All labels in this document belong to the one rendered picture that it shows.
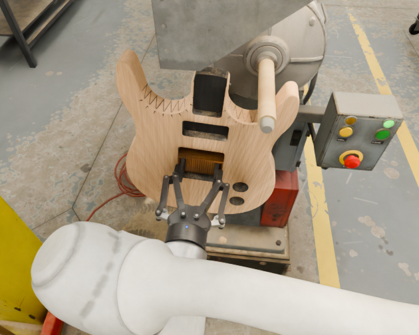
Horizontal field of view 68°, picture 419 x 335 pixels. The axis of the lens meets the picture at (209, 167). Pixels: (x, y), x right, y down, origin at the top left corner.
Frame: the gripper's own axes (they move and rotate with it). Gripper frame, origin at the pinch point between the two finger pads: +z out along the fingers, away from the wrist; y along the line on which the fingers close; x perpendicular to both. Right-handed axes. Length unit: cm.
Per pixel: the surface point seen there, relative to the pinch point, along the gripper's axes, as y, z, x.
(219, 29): 2.3, -10.4, 35.6
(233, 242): 15, 25, -79
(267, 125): 11.3, -5.0, 18.0
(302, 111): 25.8, 27.7, -2.6
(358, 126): 37.3, 17.3, 2.8
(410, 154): 138, 123, -98
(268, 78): 11.5, 8.0, 19.0
